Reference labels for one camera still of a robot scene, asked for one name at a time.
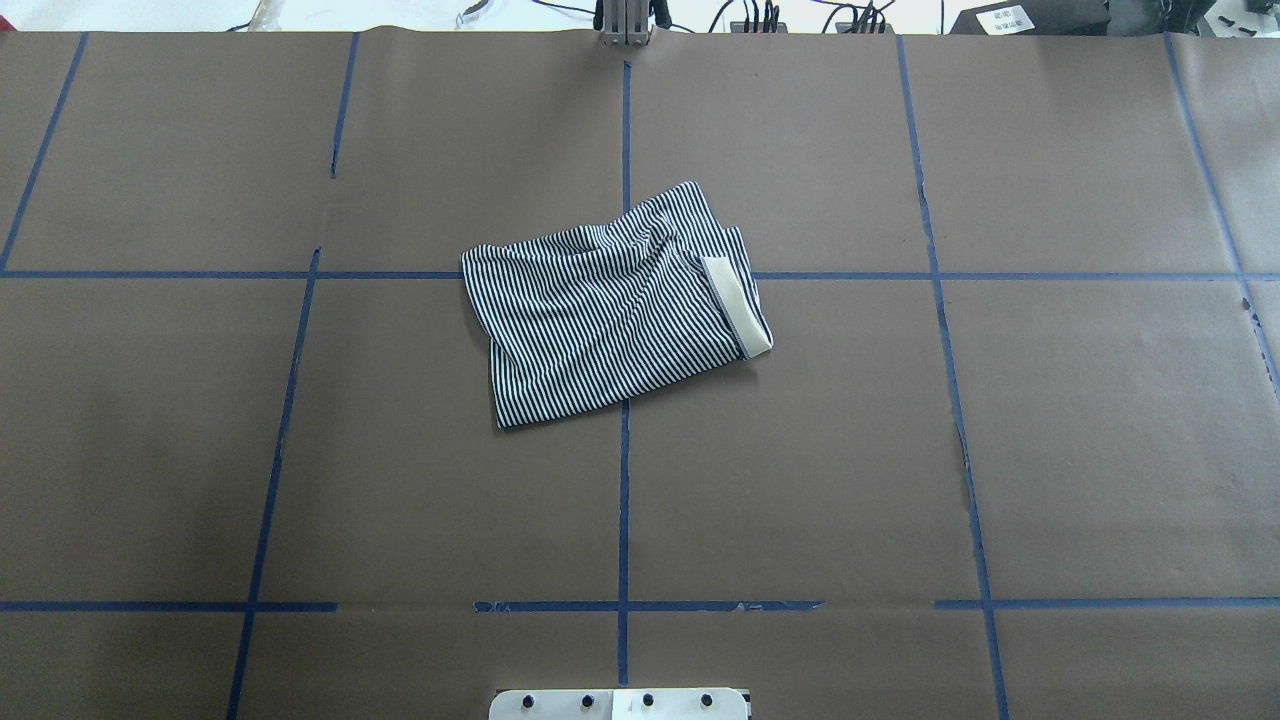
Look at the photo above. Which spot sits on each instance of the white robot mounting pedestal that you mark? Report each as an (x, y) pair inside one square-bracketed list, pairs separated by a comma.
[(623, 703)]

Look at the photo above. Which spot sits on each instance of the black box with white label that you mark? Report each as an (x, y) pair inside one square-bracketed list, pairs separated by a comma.
[(1047, 18)]

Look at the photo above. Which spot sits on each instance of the blue white striped polo shirt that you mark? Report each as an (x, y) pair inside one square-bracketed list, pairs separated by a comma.
[(585, 318)]

